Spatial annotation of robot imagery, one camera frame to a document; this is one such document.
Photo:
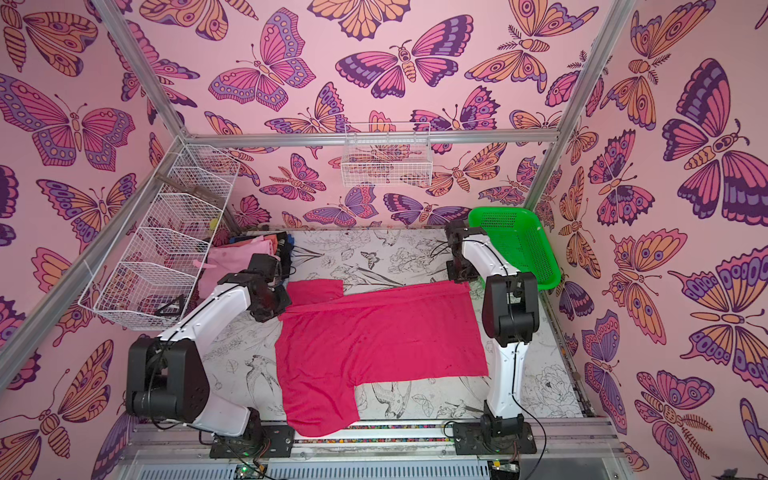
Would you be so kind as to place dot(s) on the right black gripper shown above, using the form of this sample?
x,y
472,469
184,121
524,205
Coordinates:
x,y
454,238

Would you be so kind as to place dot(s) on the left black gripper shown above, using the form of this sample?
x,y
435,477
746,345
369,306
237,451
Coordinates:
x,y
286,300

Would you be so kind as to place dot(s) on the magenta t-shirt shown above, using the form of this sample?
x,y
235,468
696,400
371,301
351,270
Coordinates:
x,y
332,342

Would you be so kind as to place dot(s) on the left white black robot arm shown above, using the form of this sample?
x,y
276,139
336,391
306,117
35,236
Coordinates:
x,y
167,380

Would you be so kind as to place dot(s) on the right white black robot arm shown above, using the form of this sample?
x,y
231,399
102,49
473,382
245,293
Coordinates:
x,y
509,318

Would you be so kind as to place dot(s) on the folded light pink t-shirt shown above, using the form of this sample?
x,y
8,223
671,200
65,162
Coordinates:
x,y
213,269

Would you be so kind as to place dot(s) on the green plastic basket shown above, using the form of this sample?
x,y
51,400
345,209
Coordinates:
x,y
518,236

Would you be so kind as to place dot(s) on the black triangle object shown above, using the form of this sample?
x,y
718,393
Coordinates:
x,y
171,309

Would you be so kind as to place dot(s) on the left green circuit board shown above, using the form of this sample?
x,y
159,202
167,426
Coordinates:
x,y
248,472

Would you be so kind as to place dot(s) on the green circuit board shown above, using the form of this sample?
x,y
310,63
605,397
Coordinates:
x,y
503,470
248,472

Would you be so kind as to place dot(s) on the right green circuit board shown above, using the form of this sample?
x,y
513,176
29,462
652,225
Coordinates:
x,y
503,470

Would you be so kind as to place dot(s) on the long white wire basket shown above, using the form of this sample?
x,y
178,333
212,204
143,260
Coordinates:
x,y
179,217

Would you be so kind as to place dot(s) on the small white wire basket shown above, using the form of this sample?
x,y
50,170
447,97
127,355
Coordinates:
x,y
387,153

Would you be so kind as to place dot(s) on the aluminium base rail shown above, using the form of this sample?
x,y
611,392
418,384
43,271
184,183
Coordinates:
x,y
582,448

